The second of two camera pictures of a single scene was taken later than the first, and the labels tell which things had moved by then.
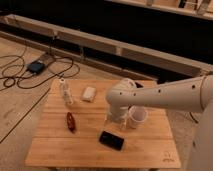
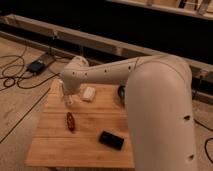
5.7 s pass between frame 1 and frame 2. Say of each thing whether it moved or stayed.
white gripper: moved
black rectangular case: stayed
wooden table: stayed
